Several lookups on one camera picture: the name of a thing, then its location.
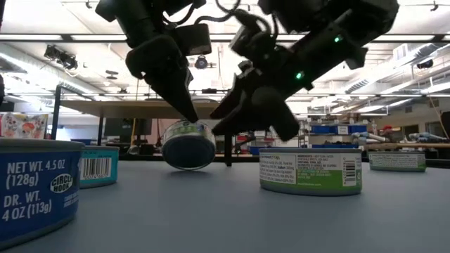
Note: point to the dark monitor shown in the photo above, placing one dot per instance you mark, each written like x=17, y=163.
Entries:
x=123, y=128

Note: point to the wooden workbench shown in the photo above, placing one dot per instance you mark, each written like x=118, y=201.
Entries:
x=404, y=145

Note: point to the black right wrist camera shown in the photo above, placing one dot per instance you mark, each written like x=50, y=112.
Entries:
x=253, y=42

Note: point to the floral pattern box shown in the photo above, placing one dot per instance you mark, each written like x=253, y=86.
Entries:
x=21, y=126

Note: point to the round black ceiling camera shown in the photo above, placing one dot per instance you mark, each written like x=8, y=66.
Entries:
x=201, y=62

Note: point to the black ceiling fixture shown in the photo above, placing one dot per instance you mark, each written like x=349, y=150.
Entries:
x=424, y=64

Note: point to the dark blue label tuna can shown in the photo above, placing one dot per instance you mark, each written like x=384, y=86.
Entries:
x=35, y=193

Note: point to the teal label tuna can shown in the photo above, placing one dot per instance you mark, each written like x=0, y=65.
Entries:
x=100, y=168

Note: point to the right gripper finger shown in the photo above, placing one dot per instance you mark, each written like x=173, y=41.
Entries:
x=242, y=123
x=233, y=98

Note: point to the rack with blue bins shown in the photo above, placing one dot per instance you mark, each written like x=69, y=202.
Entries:
x=337, y=130

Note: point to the overhead LED light bar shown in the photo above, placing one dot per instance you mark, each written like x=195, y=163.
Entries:
x=422, y=37

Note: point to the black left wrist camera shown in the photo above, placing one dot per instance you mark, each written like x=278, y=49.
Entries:
x=193, y=39

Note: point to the blue table mat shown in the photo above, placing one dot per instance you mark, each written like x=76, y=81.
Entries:
x=211, y=218

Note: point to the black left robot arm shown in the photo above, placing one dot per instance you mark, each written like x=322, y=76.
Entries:
x=133, y=21

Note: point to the wooden shelf with black frame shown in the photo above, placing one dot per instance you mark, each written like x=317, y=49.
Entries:
x=105, y=109

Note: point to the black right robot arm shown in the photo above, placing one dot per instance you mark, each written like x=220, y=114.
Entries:
x=351, y=17

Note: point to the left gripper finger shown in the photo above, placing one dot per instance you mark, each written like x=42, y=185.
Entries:
x=175, y=95

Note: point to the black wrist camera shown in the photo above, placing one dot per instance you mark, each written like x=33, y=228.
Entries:
x=193, y=39
x=253, y=42

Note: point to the black ceiling light device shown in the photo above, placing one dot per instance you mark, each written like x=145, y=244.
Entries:
x=61, y=58

